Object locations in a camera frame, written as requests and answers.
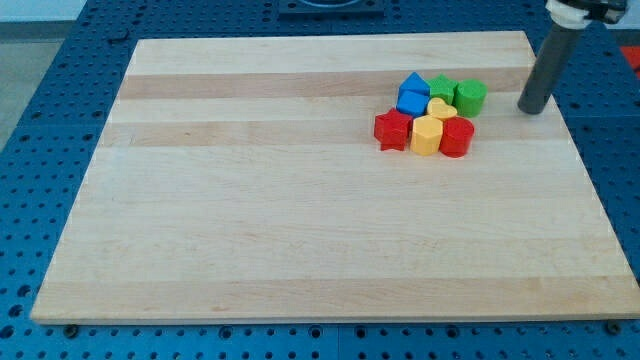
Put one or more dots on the blue cube block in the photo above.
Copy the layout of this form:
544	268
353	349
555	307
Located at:
412	103

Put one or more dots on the red cylinder block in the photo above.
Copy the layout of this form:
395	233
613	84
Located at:
457	136

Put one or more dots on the green star block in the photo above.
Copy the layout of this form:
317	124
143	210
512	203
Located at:
442	87

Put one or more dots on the red star block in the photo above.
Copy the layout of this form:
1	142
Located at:
391	130

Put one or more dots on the green cylinder block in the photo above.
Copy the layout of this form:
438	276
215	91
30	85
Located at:
469	97

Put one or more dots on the light wooden board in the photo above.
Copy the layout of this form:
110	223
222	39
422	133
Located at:
237	180

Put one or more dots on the yellow heart block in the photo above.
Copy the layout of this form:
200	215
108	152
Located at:
440	109

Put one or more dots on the yellow hexagon block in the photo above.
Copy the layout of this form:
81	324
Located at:
426	135

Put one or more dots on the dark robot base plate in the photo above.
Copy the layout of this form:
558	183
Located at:
295	8

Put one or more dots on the blue pentagon block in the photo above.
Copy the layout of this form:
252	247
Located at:
414	83

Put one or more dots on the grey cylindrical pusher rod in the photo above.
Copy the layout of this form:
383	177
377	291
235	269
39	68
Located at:
552	58

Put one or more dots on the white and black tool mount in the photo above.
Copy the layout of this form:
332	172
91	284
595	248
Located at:
578	14

